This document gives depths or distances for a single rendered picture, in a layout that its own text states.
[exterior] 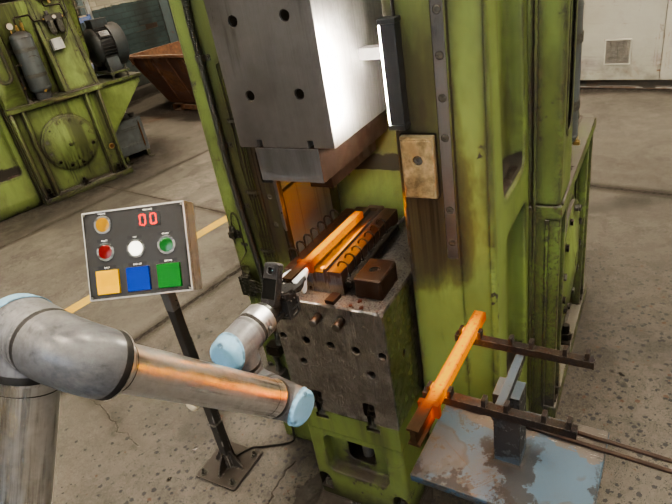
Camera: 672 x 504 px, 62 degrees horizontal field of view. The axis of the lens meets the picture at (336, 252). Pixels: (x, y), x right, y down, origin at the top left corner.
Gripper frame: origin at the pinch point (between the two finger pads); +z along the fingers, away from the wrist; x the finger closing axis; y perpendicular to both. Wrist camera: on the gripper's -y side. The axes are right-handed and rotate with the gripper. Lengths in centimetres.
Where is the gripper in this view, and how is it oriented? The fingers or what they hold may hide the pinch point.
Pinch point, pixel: (301, 268)
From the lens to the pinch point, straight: 155.8
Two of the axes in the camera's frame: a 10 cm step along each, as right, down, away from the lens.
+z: 4.6, -5.1, 7.3
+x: 8.7, 1.1, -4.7
